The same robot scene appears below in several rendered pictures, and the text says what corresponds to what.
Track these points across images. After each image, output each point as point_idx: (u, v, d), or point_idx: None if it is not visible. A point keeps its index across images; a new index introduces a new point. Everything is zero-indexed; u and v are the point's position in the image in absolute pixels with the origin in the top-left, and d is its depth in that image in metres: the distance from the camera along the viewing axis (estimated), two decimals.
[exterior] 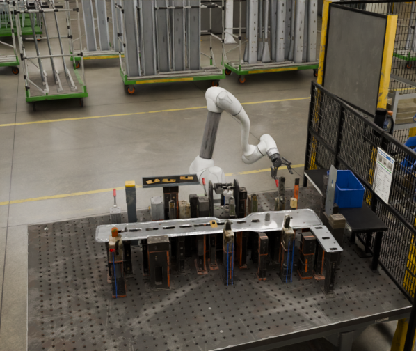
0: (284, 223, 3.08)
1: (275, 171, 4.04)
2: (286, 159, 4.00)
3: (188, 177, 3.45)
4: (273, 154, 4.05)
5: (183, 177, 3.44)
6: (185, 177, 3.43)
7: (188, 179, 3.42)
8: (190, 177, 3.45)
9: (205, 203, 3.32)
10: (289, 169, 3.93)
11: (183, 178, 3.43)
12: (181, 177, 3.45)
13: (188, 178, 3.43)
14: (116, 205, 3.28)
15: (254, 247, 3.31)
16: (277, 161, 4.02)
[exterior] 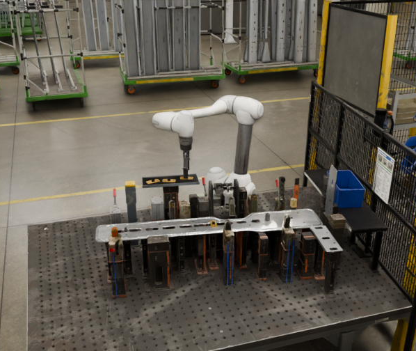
0: (284, 223, 3.08)
1: None
2: (186, 159, 3.31)
3: (188, 177, 3.45)
4: (181, 143, 3.33)
5: (183, 177, 3.44)
6: None
7: (188, 179, 3.42)
8: (190, 177, 3.45)
9: (205, 203, 3.32)
10: (183, 173, 3.35)
11: (183, 178, 3.43)
12: (181, 177, 3.45)
13: (188, 178, 3.43)
14: (116, 205, 3.28)
15: (254, 247, 3.31)
16: (182, 154, 3.36)
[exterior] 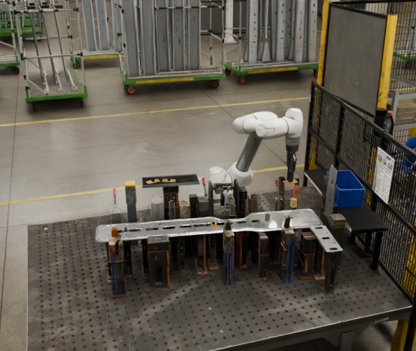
0: (284, 223, 3.08)
1: (289, 162, 3.13)
2: (295, 164, 3.07)
3: None
4: (288, 144, 3.06)
5: (286, 182, 3.17)
6: (289, 182, 3.16)
7: (293, 182, 3.16)
8: (293, 180, 3.18)
9: (205, 203, 3.32)
10: (288, 177, 3.14)
11: (287, 182, 3.16)
12: (284, 181, 3.17)
13: (293, 182, 3.17)
14: (116, 205, 3.28)
15: (254, 247, 3.31)
16: (289, 155, 3.09)
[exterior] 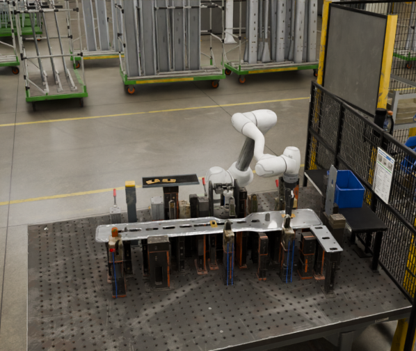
0: (284, 223, 3.08)
1: (288, 198, 3.23)
2: (293, 199, 3.16)
3: None
4: (286, 181, 3.15)
5: (285, 216, 3.26)
6: None
7: (291, 216, 3.25)
8: (291, 214, 3.28)
9: (205, 203, 3.32)
10: (286, 212, 3.24)
11: None
12: (283, 215, 3.27)
13: (291, 216, 3.26)
14: (116, 205, 3.28)
15: (254, 247, 3.31)
16: (286, 191, 3.18)
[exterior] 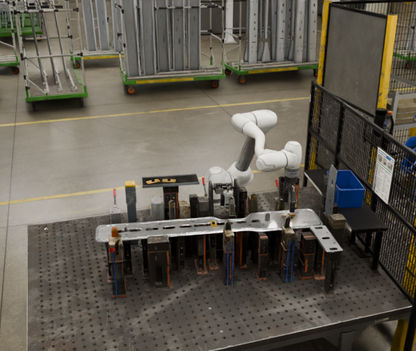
0: (284, 223, 3.08)
1: (286, 189, 3.24)
2: (295, 193, 3.12)
3: (289, 215, 3.29)
4: (286, 175, 3.14)
5: (285, 215, 3.27)
6: (287, 214, 3.27)
7: (291, 214, 3.26)
8: (292, 215, 3.29)
9: (205, 203, 3.32)
10: (290, 207, 3.17)
11: (285, 214, 3.26)
12: (283, 216, 3.28)
13: (291, 214, 3.27)
14: (116, 205, 3.28)
15: (254, 247, 3.31)
16: (287, 186, 3.17)
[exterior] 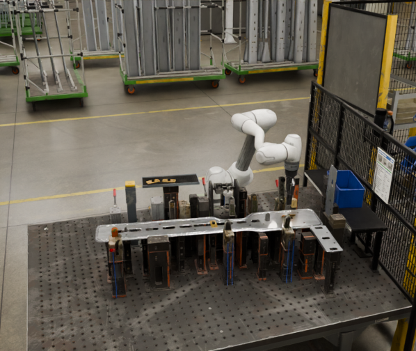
0: (284, 223, 3.08)
1: (289, 186, 3.19)
2: (293, 187, 3.14)
3: (289, 215, 3.29)
4: (286, 168, 3.12)
5: (285, 215, 3.27)
6: (287, 214, 3.27)
7: (291, 214, 3.26)
8: (292, 215, 3.29)
9: (205, 203, 3.32)
10: (286, 199, 3.21)
11: (285, 214, 3.26)
12: (283, 216, 3.28)
13: (291, 214, 3.27)
14: (116, 205, 3.28)
15: (254, 247, 3.31)
16: (288, 180, 3.15)
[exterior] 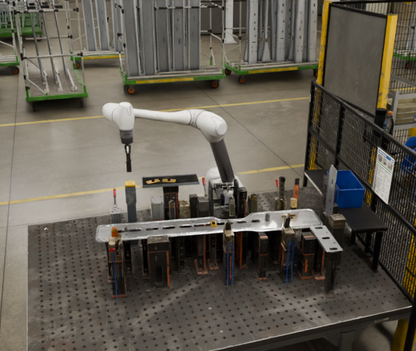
0: (284, 223, 3.08)
1: None
2: (129, 155, 3.25)
3: (289, 215, 3.29)
4: (122, 136, 3.23)
5: (285, 215, 3.27)
6: (287, 214, 3.27)
7: (291, 214, 3.26)
8: (292, 215, 3.29)
9: (205, 203, 3.32)
10: (126, 167, 3.32)
11: (285, 214, 3.26)
12: (283, 216, 3.28)
13: (291, 214, 3.27)
14: (116, 205, 3.28)
15: (254, 247, 3.31)
16: (124, 147, 3.26)
